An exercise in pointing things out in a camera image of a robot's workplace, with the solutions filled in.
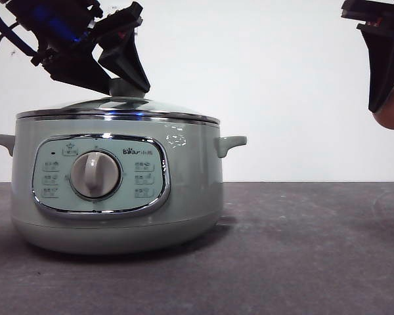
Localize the glass lid with green knob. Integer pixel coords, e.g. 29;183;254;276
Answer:
15;78;221;125

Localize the pale green electric cooking pot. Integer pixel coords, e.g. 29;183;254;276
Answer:
0;113;248;256

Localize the dark robot cable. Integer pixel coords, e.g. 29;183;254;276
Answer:
0;0;40;63

